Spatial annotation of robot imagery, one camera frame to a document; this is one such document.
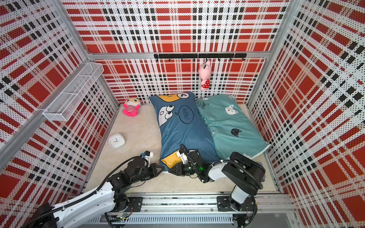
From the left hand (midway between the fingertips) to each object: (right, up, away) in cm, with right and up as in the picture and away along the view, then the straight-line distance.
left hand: (166, 168), depth 80 cm
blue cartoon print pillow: (+6, +26, +11) cm, 29 cm away
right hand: (+3, -2, -1) cm, 4 cm away
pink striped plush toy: (-35, +38, +34) cm, 61 cm away
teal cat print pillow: (+41, +20, +13) cm, 47 cm away
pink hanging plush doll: (+23, +58, +11) cm, 64 cm away
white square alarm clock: (-36, +13, +13) cm, 40 cm away
